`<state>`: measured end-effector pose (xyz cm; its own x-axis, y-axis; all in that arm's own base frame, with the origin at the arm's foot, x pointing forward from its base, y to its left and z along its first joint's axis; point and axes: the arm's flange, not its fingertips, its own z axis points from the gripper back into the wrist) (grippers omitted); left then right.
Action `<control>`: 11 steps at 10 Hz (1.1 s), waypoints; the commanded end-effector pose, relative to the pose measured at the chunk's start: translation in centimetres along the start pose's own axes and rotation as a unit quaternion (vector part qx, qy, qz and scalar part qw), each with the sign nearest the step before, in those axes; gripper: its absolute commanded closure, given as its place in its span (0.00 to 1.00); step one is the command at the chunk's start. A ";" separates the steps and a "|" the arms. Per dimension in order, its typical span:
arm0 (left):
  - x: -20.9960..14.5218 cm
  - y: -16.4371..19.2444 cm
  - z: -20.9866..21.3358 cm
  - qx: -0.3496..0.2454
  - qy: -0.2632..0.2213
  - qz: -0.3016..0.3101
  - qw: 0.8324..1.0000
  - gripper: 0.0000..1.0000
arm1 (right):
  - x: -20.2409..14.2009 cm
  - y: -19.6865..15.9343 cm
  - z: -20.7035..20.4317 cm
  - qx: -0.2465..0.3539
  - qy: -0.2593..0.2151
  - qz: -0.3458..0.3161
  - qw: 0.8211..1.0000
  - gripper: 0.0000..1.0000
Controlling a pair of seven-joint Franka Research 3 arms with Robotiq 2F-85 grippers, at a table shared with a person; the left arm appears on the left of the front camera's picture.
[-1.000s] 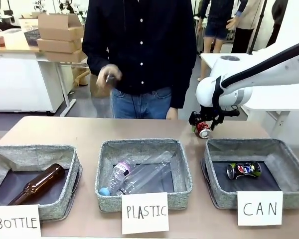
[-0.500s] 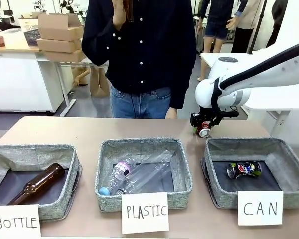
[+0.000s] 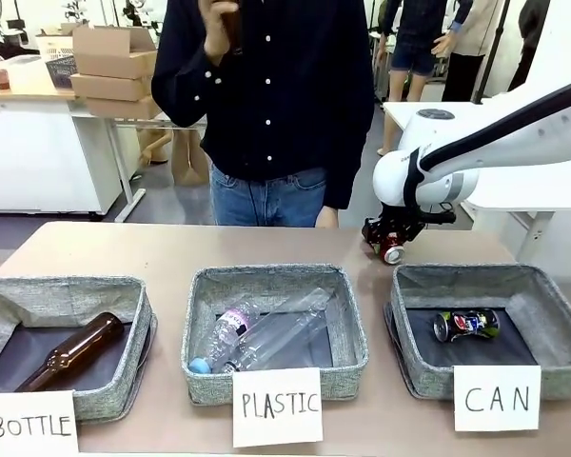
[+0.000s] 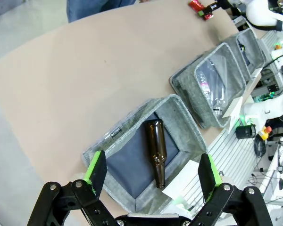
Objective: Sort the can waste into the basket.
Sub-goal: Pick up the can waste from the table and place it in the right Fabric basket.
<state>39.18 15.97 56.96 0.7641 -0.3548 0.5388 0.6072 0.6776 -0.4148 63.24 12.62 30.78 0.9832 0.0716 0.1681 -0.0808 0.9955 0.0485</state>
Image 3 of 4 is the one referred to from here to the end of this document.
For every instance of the black stand pole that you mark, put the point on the black stand pole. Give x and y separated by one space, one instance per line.
492 47

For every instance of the person's left hand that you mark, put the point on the person's left hand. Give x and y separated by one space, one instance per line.
327 218

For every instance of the grey fabric basket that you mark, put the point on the grey fabric basket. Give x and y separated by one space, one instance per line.
100 395
561 352
276 281

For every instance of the black plastic crate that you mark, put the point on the black plastic crate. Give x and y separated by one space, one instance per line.
62 71

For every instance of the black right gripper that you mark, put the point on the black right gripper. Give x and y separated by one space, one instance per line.
409 221

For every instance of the red drink can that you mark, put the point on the red drink can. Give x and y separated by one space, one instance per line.
392 251

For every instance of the brown glass bottle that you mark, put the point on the brown glass bottle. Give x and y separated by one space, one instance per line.
71 350

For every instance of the white paper sign PLASTIC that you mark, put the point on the white paper sign PLASTIC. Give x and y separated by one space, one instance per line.
277 404

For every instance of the white plastic crate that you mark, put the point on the white plastic crate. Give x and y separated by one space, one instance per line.
57 46

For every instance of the plastic bottle with pink label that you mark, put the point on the plastic bottle with pink label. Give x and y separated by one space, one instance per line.
223 333

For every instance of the person's right hand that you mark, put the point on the person's right hand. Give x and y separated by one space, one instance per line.
215 38

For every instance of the white desk with wooden top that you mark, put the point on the white desk with wooden top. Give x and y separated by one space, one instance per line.
28 143

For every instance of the person in dark shirt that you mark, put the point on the person in dark shirt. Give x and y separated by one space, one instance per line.
285 105

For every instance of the white paper sign BOTTLE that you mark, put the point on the white paper sign BOTTLE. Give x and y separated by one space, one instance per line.
28 423

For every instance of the crushed dark blue can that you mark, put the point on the crushed dark blue can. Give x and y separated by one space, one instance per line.
466 326

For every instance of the clear plastic bottle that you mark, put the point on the clear plastic bottle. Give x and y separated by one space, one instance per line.
285 323

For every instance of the white paper sign CAN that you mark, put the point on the white paper sign CAN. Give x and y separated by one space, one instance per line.
497 399

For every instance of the open cardboard box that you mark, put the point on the open cardboard box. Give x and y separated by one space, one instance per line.
114 52

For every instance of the white table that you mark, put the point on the white table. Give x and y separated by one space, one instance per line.
528 190

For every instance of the flat cardboard box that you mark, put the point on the flat cardboard box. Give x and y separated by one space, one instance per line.
124 107
112 88

